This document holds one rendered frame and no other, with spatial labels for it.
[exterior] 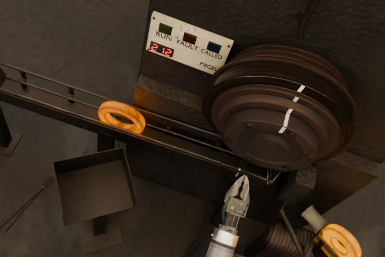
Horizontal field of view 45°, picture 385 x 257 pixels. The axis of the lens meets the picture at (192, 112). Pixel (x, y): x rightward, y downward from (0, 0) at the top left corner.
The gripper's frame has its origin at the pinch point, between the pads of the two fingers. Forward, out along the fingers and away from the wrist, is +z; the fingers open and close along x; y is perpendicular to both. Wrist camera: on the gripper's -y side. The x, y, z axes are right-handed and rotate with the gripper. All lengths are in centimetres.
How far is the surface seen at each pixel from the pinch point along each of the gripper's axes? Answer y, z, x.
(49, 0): -102, 73, 133
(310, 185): 3.4, 5.7, -23.6
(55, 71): -88, 30, 107
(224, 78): 43, 21, 22
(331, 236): -0.9, -8.7, -38.0
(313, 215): -4.8, -3.4, -30.7
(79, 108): -16, 5, 71
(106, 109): 1, 6, 57
